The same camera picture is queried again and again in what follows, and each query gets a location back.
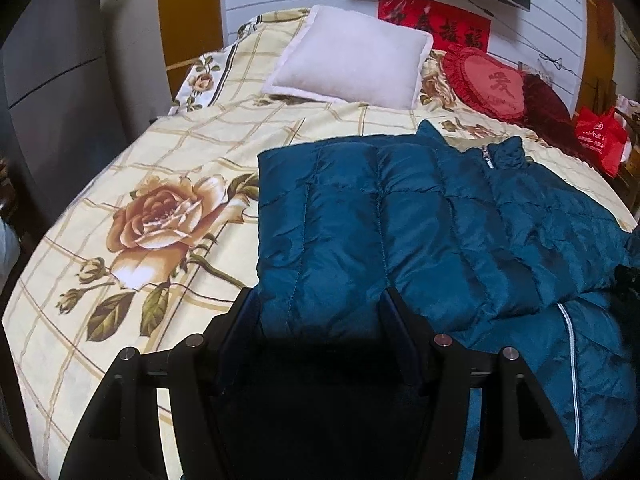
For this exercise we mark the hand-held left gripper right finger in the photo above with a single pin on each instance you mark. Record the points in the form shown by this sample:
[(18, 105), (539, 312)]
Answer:
[(400, 341)]

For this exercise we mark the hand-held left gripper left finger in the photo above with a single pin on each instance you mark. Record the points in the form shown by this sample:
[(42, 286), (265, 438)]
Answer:
[(241, 345)]

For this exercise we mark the blue puffer jacket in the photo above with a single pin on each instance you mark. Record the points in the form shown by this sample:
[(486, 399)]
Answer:
[(400, 210)]

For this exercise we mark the bed with floral checked sheet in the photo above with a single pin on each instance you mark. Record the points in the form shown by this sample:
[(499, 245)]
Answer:
[(175, 160)]

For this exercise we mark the red heart-shaped cushion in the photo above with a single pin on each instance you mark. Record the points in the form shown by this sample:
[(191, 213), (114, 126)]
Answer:
[(492, 85)]

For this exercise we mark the dark red cushion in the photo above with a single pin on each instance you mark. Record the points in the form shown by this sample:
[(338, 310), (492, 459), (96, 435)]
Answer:
[(550, 110)]

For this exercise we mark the red plastic bag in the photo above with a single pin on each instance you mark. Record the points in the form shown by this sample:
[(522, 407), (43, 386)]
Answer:
[(600, 140)]

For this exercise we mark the white pillow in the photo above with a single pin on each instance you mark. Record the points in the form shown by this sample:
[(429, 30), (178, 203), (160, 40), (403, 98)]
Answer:
[(350, 55)]

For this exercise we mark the grey cabinet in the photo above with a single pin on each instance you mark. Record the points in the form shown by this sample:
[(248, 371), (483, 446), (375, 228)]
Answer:
[(55, 60)]

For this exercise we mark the red wall poster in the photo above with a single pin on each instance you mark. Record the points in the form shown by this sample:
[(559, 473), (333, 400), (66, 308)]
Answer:
[(450, 20)]

